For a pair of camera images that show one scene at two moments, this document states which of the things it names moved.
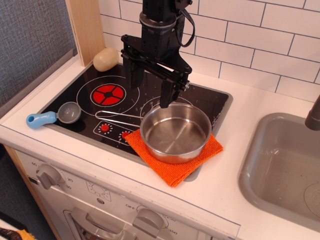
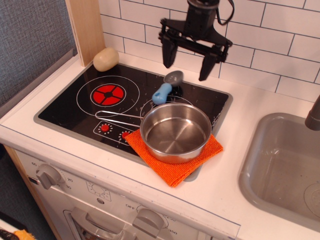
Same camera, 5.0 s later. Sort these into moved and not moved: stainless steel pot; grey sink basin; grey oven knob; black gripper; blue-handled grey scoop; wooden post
Moved: blue-handled grey scoop; black gripper
Not moved: wooden post; grey oven knob; stainless steel pot; grey sink basin
